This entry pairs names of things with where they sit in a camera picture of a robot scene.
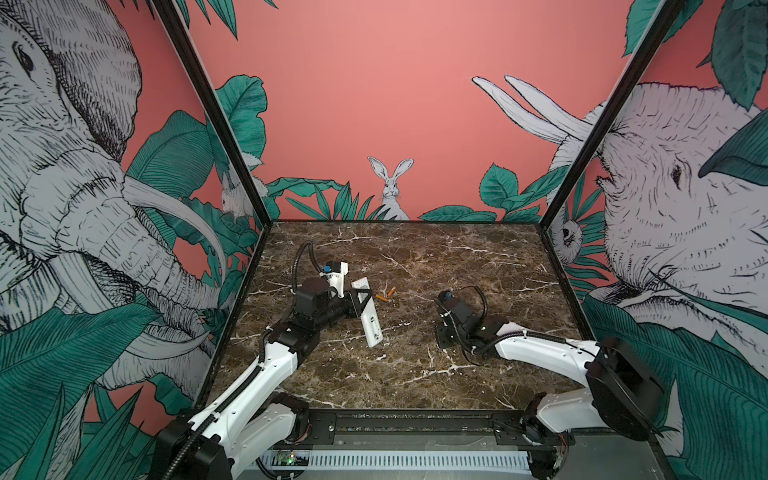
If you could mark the small green circuit board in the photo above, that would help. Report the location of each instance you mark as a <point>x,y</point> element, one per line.
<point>291,459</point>

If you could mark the left black frame post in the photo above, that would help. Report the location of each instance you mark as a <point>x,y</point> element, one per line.
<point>176,30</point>

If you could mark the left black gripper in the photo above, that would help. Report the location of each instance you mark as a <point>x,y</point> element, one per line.
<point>352,303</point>

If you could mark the white slotted cable duct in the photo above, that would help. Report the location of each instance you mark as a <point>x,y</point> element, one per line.
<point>515,462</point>

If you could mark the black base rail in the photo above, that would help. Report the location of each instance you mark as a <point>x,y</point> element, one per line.
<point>504,427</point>

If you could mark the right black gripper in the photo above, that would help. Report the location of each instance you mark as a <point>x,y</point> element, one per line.
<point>440,330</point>

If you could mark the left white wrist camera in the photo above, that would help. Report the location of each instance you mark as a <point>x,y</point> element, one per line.
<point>335,272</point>

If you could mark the black frame post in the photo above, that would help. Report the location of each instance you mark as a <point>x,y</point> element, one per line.
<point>176,30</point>
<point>652,38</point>

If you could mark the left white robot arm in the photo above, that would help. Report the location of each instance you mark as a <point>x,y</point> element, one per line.
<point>225,438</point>

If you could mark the right black frame post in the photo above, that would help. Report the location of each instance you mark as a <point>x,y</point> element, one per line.
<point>652,38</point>

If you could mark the white remote control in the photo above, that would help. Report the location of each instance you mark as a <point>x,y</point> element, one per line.
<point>369,319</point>

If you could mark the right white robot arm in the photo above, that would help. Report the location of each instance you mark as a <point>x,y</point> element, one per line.
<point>617,389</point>

